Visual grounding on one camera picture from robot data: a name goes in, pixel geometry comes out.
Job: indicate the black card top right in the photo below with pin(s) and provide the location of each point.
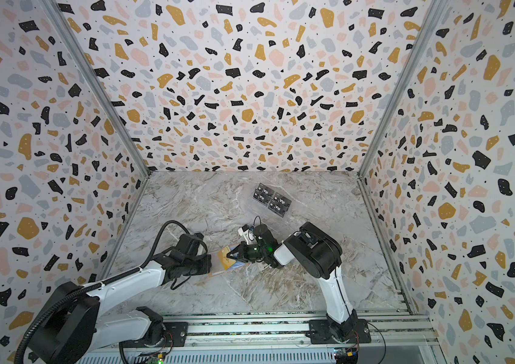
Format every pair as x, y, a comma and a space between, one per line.
279, 204

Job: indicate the black card top left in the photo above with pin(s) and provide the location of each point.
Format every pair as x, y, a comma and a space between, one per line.
263, 194

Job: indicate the clear acrylic card tray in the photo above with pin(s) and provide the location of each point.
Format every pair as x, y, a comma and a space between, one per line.
259, 207

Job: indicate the pink leather card holder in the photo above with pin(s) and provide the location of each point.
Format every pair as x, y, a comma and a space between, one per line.
220, 264

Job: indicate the black card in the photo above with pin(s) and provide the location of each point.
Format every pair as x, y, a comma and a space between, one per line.
279, 204
263, 194

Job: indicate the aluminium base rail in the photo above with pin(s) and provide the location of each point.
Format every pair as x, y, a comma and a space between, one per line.
266, 337

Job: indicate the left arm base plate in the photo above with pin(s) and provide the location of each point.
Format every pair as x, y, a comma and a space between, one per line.
162, 337

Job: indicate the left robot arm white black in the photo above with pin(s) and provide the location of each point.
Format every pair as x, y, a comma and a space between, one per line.
75, 319

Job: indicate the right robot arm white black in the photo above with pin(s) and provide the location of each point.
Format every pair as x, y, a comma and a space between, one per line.
318, 253

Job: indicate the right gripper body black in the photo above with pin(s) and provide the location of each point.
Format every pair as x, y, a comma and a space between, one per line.
256, 253

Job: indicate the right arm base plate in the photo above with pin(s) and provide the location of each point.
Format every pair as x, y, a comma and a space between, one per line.
322, 331

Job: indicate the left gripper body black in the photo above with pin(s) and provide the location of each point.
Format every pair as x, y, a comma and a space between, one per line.
199, 266

